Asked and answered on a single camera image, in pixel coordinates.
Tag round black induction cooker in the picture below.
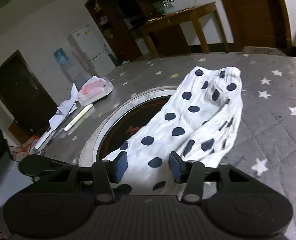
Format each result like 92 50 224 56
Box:
79 86 181 167

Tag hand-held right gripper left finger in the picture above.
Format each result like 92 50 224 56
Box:
13 151 128 204

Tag white refrigerator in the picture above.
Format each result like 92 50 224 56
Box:
68 24 116 74

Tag white polka dot pants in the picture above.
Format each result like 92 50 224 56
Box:
100 66 244 202

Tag white flat card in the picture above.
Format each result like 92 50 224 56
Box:
34 126 57 150

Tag water dispenser with blue bottle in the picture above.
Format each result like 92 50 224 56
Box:
54 48 83 83

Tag dark entrance door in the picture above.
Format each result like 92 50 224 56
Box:
0 50 57 137

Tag brown wooden door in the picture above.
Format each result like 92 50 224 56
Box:
213 0 293 49

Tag crumpled white paper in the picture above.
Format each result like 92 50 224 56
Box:
49 83 80 128

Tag glass jar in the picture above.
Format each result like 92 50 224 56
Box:
153 0 176 15

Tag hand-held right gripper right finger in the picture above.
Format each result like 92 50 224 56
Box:
169 152 283 203

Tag wooden side table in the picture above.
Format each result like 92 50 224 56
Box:
138 2 229 58

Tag white pen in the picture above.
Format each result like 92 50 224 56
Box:
64 104 93 132

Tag pink tissue pack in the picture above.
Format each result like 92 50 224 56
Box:
77 76 114 104

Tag dark wooden shelf cabinet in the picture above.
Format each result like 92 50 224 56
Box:
85 0 168 62

